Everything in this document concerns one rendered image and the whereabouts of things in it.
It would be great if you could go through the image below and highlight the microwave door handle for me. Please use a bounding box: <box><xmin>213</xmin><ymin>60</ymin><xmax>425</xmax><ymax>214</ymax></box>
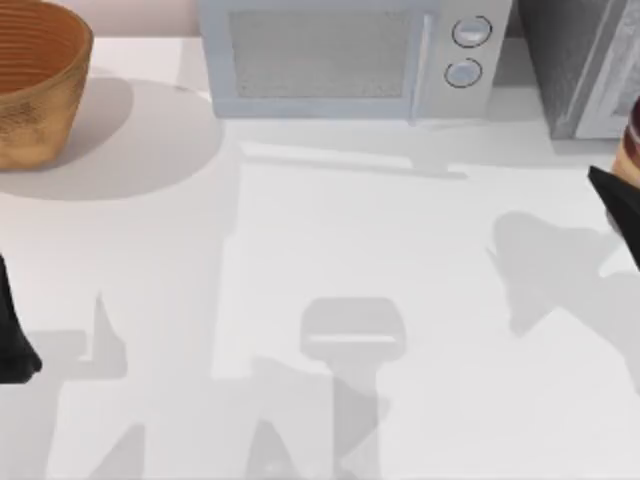
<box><xmin>408</xmin><ymin>13</ymin><xmax>434</xmax><ymax>127</ymax></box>

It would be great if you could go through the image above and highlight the brown woven basket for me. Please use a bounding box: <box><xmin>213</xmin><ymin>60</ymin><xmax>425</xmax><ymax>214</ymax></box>
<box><xmin>0</xmin><ymin>0</ymin><xmax>95</xmax><ymax>171</ymax></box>

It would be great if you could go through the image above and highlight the microwave oven door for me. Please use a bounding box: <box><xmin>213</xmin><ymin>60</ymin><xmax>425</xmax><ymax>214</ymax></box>
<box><xmin>195</xmin><ymin>0</ymin><xmax>432</xmax><ymax>121</ymax></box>

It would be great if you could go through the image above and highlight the pale microwave oven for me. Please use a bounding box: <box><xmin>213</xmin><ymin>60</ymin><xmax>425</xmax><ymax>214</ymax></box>
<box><xmin>193</xmin><ymin>0</ymin><xmax>515</xmax><ymax>127</ymax></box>

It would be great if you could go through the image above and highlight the round microwave knob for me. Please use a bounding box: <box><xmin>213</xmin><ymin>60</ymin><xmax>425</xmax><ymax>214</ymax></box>
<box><xmin>443</xmin><ymin>56</ymin><xmax>485</xmax><ymax>90</ymax></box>
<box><xmin>450</xmin><ymin>14</ymin><xmax>494</xmax><ymax>50</ymax></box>

